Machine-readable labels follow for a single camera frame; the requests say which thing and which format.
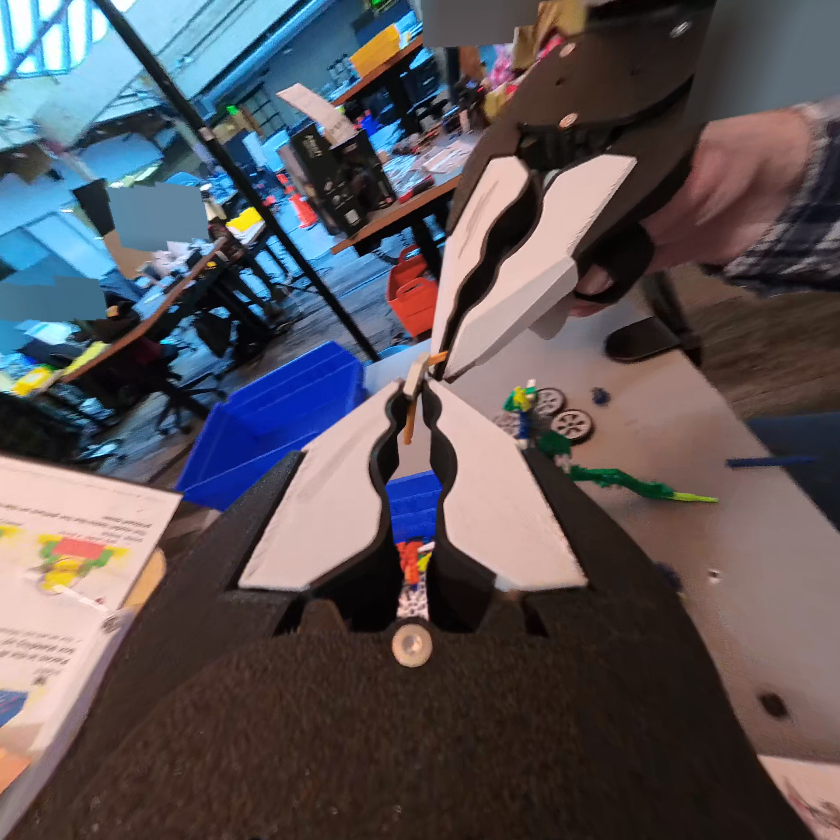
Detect cluttered office desk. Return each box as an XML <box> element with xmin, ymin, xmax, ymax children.
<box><xmin>53</xmin><ymin>237</ymin><xmax>283</xmax><ymax>384</ymax></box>

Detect office chair with black base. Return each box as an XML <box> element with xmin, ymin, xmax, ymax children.
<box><xmin>604</xmin><ymin>269</ymin><xmax>706</xmax><ymax>368</ymax></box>

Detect orange toy rod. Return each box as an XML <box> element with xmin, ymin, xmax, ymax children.
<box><xmin>405</xmin><ymin>346</ymin><xmax>451</xmax><ymax>445</ymax></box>

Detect orange plastic bin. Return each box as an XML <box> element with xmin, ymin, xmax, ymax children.
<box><xmin>385</xmin><ymin>250</ymin><xmax>450</xmax><ymax>340</ymax></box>

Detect green wheeled toy model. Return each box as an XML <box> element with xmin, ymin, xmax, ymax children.
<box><xmin>497</xmin><ymin>381</ymin><xmax>720</xmax><ymax>506</ymax></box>

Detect blue toy rod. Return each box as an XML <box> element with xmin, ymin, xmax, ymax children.
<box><xmin>726</xmin><ymin>453</ymin><xmax>817</xmax><ymax>469</ymax></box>

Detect instruction booklet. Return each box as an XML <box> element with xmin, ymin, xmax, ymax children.
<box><xmin>0</xmin><ymin>453</ymin><xmax>182</xmax><ymax>795</ymax></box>

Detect black cardboard box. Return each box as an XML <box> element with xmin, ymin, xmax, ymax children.
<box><xmin>283</xmin><ymin>125</ymin><xmax>395</xmax><ymax>238</ymax></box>

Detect white printed instruction sheet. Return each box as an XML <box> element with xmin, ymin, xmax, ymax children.
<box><xmin>759</xmin><ymin>755</ymin><xmax>840</xmax><ymax>840</ymax></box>

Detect blue plastic bin with label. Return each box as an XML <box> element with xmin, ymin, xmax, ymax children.
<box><xmin>388</xmin><ymin>470</ymin><xmax>443</xmax><ymax>624</ymax></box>

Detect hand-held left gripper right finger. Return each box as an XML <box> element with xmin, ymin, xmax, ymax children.
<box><xmin>423</xmin><ymin>381</ymin><xmax>589</xmax><ymax>630</ymax></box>

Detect pile of construction toy pieces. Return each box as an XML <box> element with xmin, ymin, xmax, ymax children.
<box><xmin>398</xmin><ymin>539</ymin><xmax>434</xmax><ymax>626</ymax></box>

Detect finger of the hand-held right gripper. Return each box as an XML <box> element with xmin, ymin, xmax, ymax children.
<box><xmin>444</xmin><ymin>154</ymin><xmax>640</xmax><ymax>384</ymax></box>
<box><xmin>430</xmin><ymin>155</ymin><xmax>542</xmax><ymax>382</ymax></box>

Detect black floor stand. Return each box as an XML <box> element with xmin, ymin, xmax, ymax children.
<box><xmin>92</xmin><ymin>0</ymin><xmax>383</xmax><ymax>364</ymax></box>

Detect white paper sign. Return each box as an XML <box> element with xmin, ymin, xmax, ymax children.
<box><xmin>276</xmin><ymin>83</ymin><xmax>358</xmax><ymax>145</ymax></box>

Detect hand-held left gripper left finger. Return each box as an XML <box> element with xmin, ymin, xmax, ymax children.
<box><xmin>238</xmin><ymin>378</ymin><xmax>404</xmax><ymax>628</ymax></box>

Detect orange traffic cone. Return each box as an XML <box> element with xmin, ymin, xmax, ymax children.
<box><xmin>283</xmin><ymin>178</ymin><xmax>321</xmax><ymax>232</ymax></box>

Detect person's right hand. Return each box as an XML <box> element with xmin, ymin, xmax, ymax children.
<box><xmin>650</xmin><ymin>108</ymin><xmax>823</xmax><ymax>273</ymax></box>

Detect person's leg in jeans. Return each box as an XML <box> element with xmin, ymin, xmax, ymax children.
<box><xmin>746</xmin><ymin>414</ymin><xmax>840</xmax><ymax>534</ymax></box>

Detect wooden office desk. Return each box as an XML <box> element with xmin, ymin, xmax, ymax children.
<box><xmin>329</xmin><ymin>132</ymin><xmax>489</xmax><ymax>270</ymax></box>

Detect empty blue plastic bin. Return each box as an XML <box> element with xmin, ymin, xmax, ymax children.
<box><xmin>178</xmin><ymin>342</ymin><xmax>367</xmax><ymax>513</ymax></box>

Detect person's right forearm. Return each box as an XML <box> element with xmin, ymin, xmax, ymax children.
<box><xmin>703</xmin><ymin>92</ymin><xmax>840</xmax><ymax>298</ymax></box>

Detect round wooden board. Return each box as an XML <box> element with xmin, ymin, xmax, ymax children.
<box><xmin>125</xmin><ymin>545</ymin><xmax>170</xmax><ymax>634</ymax></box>

